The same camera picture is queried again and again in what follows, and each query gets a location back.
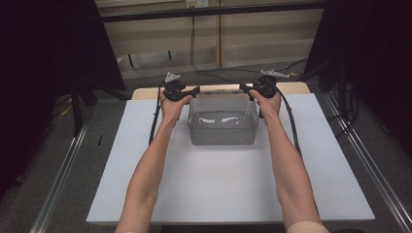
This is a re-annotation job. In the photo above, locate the metal floor rail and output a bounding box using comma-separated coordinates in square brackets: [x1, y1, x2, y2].
[29, 106, 95, 233]
[323, 91, 412, 233]

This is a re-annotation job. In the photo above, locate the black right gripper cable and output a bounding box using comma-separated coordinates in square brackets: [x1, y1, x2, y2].
[275, 86, 304, 160]

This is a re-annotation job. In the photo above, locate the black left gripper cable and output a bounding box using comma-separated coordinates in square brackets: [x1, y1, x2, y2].
[148, 80, 167, 146]

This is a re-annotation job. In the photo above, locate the person's left hand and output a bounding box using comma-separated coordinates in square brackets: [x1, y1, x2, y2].
[159, 92, 194, 127]

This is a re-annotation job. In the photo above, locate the yellow floor cable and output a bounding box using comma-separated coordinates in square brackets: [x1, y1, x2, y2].
[58, 96, 75, 117]

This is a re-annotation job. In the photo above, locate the long wooden cabinet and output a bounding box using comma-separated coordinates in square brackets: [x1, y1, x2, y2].
[95, 0, 326, 81]

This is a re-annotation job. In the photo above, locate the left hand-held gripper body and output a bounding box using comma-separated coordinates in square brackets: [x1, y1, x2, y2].
[159, 71, 189, 103]

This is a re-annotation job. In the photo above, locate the black power cable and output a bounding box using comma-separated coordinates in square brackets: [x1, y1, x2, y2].
[189, 8, 249, 83]

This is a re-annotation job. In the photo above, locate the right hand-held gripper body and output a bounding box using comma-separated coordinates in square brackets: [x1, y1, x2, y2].
[252, 69, 291, 98]

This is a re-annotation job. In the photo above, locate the clear grey plastic box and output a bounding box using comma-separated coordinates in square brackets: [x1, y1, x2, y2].
[187, 91, 260, 146]

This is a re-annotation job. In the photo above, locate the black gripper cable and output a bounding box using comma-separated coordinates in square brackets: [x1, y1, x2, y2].
[275, 86, 304, 160]
[148, 80, 167, 146]

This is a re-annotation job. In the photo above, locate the wooden table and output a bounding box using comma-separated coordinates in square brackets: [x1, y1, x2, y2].
[131, 81, 312, 101]

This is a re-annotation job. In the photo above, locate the black curtain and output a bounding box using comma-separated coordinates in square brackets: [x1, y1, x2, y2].
[304, 0, 412, 158]
[0, 0, 126, 198]

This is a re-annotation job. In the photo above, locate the person's right hand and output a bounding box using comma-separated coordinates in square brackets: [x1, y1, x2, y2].
[248, 88, 284, 126]

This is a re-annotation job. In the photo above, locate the beige sleeve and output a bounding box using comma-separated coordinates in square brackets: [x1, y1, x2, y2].
[286, 220, 330, 233]

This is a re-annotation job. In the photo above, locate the clear grey box lid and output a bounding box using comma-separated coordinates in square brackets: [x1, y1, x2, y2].
[197, 84, 243, 96]

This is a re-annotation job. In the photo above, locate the white wall power outlet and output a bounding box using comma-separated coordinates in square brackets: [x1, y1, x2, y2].
[186, 0, 210, 10]

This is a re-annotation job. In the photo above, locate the black metal stand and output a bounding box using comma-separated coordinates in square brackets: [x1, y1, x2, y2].
[69, 77, 99, 138]

